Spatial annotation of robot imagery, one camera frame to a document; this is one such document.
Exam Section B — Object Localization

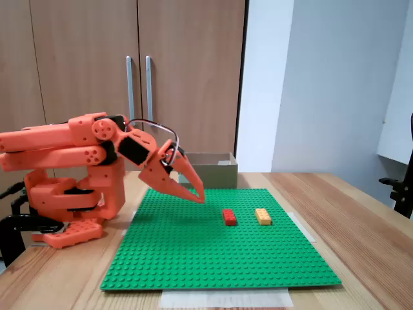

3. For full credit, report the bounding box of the red lego block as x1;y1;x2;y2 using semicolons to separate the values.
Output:
222;209;239;227

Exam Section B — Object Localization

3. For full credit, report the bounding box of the open cardboard box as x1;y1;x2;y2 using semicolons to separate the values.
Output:
176;151;239;190

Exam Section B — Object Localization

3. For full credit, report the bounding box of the green lego baseplate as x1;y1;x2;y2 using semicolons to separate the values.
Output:
99;188;343;291

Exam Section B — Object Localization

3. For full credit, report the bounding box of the yellow lego block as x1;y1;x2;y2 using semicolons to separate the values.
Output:
255;208;273;226

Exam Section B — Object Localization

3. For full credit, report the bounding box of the masking tape strip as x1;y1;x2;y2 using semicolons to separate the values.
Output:
160;288;294;309
286;211;317;243
121;211;138;238

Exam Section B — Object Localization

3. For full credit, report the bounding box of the wooden cabinet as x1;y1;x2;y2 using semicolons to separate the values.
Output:
0;0;250;181

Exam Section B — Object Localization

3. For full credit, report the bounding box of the black table clamp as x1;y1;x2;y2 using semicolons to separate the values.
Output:
0;212;67;269

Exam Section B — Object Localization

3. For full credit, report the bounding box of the black stand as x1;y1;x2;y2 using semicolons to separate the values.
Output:
379;112;413;220

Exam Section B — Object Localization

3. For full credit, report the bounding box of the gripper servo cable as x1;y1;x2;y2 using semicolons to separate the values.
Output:
124;118;180;167

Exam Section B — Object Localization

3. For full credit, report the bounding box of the metal cabinet handle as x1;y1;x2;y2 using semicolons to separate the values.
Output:
145;56;154;122
125;56;136;121

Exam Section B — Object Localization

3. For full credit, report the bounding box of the black base cable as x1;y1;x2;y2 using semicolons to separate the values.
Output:
0;182;26;200
10;193;32;216

